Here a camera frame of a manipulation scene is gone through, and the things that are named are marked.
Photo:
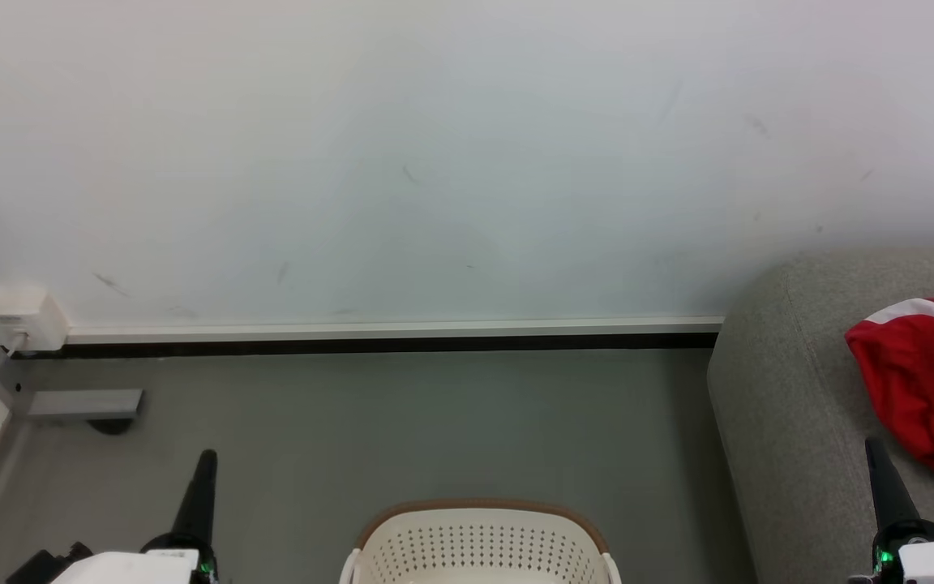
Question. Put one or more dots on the white wall socket box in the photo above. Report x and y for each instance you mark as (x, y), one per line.
(23, 316)

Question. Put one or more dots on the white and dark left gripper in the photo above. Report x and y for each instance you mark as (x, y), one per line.
(134, 566)

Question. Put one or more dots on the grey metal partition foot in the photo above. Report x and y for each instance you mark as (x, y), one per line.
(86, 403)

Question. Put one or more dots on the red garment with white stripe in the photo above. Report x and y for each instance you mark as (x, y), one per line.
(929, 389)

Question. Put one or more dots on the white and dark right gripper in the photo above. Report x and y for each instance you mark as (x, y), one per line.
(933, 561)

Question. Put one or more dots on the white perforated laundry basket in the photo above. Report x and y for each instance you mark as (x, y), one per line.
(479, 545)

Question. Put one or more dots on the grey fabric sofa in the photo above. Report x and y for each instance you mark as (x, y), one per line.
(799, 422)

